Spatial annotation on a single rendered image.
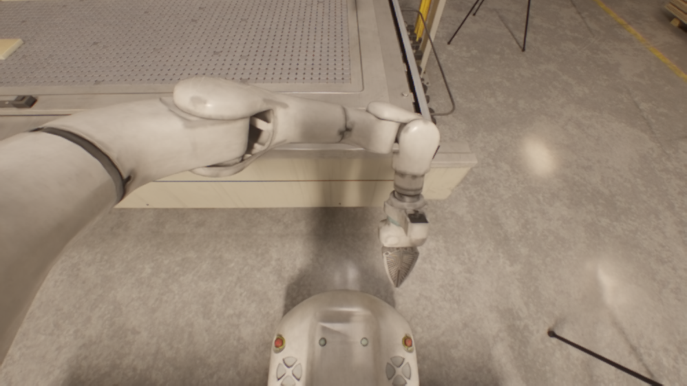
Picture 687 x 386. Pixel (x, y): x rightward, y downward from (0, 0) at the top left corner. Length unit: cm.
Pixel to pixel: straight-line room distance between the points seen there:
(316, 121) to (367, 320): 96
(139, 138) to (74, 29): 159
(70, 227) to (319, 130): 28
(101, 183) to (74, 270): 190
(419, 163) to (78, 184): 43
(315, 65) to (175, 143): 89
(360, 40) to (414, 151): 87
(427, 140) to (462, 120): 187
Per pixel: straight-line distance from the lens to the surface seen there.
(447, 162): 114
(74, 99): 136
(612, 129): 306
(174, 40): 146
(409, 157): 47
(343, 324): 121
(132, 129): 28
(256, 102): 32
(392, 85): 108
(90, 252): 213
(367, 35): 131
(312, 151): 87
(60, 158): 24
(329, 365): 122
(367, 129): 43
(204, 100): 30
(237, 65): 118
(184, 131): 29
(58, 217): 23
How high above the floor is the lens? 151
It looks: 57 degrees down
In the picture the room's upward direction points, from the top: 2 degrees clockwise
